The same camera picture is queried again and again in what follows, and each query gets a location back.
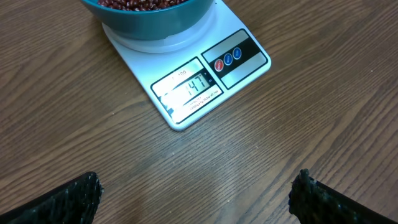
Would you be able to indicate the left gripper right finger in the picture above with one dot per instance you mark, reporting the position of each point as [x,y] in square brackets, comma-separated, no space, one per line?
[313,202]

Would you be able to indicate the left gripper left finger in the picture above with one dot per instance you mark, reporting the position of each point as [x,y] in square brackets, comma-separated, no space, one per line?
[74,202]

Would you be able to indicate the white digital kitchen scale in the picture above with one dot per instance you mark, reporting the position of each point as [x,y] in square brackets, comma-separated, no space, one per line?
[189,74]

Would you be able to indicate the red beans in bowl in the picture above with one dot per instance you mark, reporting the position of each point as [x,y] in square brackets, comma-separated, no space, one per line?
[139,5]

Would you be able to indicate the blue metal bowl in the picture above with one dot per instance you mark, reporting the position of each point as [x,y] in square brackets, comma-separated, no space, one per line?
[150,25]

